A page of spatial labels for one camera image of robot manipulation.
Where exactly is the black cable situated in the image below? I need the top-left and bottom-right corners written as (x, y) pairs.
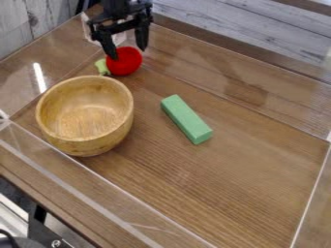
top-left (0, 228), bottom-right (21, 248)

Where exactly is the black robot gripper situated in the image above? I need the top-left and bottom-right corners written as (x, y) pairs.
top-left (86, 0), bottom-right (152, 60)

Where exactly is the red plush strawberry toy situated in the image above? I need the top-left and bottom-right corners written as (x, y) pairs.
top-left (94, 46), bottom-right (142, 77)

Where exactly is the wooden bowl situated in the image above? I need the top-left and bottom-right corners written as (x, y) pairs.
top-left (34, 76), bottom-right (134, 157)

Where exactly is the black table leg clamp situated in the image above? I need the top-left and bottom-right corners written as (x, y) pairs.
top-left (26, 205), bottom-right (73, 248)

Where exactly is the clear acrylic tray wall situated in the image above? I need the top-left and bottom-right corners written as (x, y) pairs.
top-left (0, 19), bottom-right (331, 248)

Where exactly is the green rectangular block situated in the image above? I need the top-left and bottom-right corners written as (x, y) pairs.
top-left (160, 95), bottom-right (213, 145)

